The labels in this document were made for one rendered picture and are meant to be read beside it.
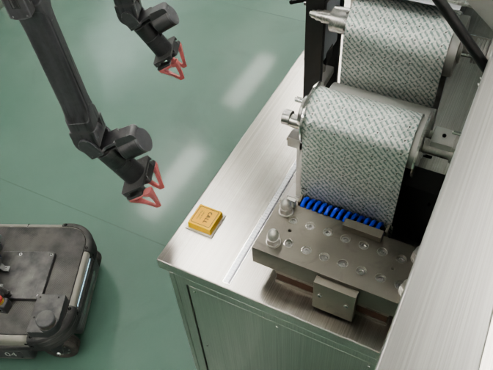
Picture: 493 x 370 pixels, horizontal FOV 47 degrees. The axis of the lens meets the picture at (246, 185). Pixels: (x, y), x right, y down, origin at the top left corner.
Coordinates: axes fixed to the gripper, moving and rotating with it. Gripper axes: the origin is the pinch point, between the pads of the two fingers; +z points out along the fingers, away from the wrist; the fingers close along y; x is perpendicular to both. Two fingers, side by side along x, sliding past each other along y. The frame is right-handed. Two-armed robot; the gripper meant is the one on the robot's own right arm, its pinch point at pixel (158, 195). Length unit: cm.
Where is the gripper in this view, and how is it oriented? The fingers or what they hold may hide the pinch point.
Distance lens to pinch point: 145.5
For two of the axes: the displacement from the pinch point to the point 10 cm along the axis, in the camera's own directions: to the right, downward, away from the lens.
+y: 0.5, -7.6, 6.5
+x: -8.4, 3.2, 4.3
